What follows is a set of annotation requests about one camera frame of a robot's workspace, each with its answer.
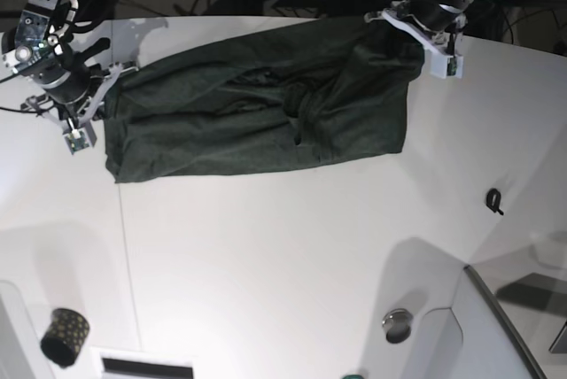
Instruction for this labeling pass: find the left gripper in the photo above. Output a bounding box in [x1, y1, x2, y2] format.
[364, 0, 465, 60]

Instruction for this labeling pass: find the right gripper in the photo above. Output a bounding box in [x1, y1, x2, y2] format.
[20, 37, 139, 131]

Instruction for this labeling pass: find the dark green t-shirt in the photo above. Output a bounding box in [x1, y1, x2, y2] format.
[105, 17, 424, 183]

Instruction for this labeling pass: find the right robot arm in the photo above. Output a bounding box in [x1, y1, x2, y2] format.
[1, 0, 137, 135]

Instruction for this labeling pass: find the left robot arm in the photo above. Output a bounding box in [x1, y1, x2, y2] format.
[364, 0, 477, 68]

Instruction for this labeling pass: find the small black clip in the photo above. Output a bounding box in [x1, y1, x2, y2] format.
[485, 188, 504, 215]

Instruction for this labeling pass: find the black patterned cup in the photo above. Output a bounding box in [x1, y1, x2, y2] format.
[40, 308, 90, 368]

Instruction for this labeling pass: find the black white flat device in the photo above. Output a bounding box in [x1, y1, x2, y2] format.
[91, 347, 196, 379]

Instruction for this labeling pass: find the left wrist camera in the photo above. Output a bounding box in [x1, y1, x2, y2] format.
[430, 54, 463, 79]

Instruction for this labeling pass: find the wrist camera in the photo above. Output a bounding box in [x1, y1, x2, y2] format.
[430, 54, 463, 79]
[63, 123, 97, 155]

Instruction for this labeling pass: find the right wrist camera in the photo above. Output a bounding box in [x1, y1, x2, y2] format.
[63, 123, 97, 155]

